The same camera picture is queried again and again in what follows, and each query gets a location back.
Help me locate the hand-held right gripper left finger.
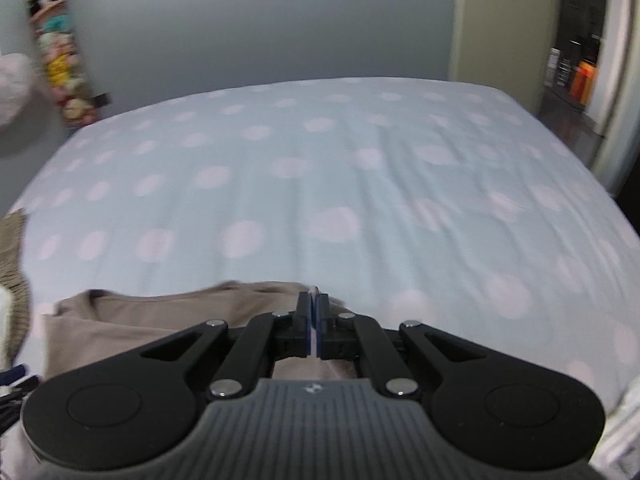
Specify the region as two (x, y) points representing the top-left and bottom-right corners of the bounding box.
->
(110, 290), (315, 400)

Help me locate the cream door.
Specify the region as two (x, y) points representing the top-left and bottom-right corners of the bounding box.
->
(447, 0), (563, 93)

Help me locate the taupe long-sleeve shirt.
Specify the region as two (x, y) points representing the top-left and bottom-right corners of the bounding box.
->
(0, 280), (358, 480)

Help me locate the white crinkled garment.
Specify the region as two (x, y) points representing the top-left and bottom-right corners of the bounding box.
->
(0, 285), (13, 366)

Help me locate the white door frame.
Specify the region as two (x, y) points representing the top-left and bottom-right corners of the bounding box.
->
(590, 0), (640, 196)

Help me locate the brown striped knit sweater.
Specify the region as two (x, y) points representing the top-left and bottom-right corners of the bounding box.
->
(0, 210), (32, 356)

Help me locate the polka dot bed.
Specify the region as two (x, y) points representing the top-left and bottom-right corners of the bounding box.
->
(0, 77), (640, 480)

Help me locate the hanging plush toy organizer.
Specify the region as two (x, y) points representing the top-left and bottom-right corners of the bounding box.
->
(22, 0), (98, 128)

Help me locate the white folded garment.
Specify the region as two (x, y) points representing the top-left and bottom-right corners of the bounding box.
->
(597, 375), (640, 480)

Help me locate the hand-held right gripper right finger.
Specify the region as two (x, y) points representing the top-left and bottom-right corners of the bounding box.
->
(316, 294), (521, 400)

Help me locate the orange stool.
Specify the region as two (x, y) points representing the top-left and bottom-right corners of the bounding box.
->
(570, 60), (598, 108)

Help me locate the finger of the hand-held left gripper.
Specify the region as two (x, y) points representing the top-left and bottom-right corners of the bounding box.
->
(0, 364), (42, 433)

